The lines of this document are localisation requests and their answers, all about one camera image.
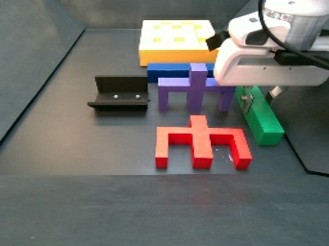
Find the red E-shaped block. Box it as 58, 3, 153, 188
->
155, 115, 252, 170

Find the purple E-shaped block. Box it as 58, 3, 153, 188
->
158, 63, 236, 112

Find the yellow board with slots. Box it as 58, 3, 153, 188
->
139, 20, 217, 66

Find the black angled bracket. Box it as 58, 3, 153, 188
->
87, 75, 149, 111

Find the black cable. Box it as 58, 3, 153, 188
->
257, 0, 329, 70

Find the green rectangular block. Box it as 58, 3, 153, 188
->
236, 86, 285, 146

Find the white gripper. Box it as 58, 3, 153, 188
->
214, 16, 329, 112

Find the blue rectangular block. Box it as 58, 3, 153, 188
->
147, 63, 217, 85

